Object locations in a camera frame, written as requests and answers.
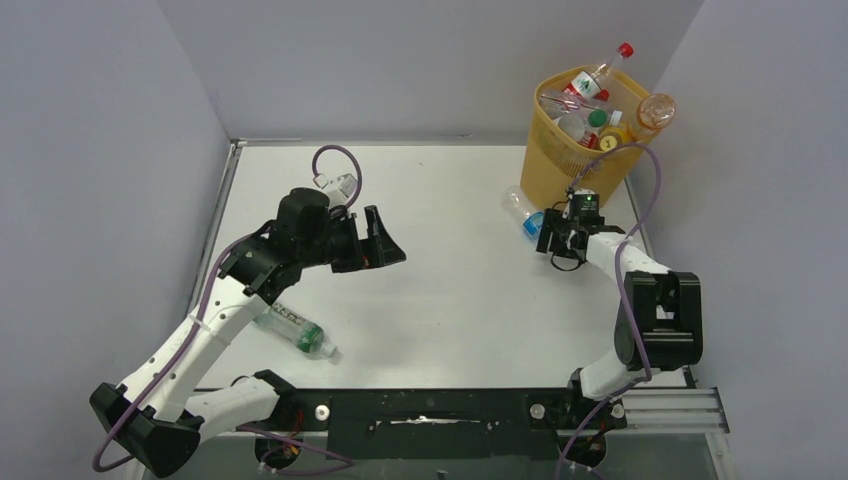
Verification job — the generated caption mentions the yellow plastic waste bin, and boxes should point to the yellow plastic waste bin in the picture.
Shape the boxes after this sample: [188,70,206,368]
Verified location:
[519,66,650,209]

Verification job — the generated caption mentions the green label bottle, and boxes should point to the green label bottle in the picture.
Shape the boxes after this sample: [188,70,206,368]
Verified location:
[253,303,338,359]

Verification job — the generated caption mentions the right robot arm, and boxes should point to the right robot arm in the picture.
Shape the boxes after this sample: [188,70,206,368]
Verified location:
[536,189,704,427]

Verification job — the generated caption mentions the aluminium frame rail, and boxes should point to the aluminium frame rail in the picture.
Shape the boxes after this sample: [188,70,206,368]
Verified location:
[121,390,730,480]

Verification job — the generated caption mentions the white cap blue label bottle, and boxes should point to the white cap blue label bottle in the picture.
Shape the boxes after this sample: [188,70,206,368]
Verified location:
[605,109,623,127]

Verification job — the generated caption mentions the red label bottle sideways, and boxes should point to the red label bottle sideways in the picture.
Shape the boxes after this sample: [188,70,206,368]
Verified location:
[562,42,634,99]

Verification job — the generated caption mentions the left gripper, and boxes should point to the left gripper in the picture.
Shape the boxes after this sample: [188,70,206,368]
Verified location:
[299,207,405,274]

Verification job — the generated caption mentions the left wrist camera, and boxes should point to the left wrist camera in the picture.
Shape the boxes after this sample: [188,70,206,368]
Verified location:
[313,173,359,207]

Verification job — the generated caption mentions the yellow juice bottle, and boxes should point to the yellow juice bottle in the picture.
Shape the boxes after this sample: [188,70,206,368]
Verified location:
[597,129,629,152]

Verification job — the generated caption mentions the small blue label bottle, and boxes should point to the small blue label bottle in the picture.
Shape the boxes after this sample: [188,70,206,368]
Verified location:
[501,185,544,240]

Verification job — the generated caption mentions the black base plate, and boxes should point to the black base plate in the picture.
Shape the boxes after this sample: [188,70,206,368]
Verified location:
[256,387,627,460]

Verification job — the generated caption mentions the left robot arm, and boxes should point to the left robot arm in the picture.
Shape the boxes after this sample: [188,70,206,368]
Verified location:
[89,188,407,478]

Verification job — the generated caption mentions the orange cap bottle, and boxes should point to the orange cap bottle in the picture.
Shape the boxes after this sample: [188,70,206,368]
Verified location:
[626,93,677,142]

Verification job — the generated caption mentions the clear blue pink label bottle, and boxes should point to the clear blue pink label bottle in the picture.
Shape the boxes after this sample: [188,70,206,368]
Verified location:
[538,90,611,120]

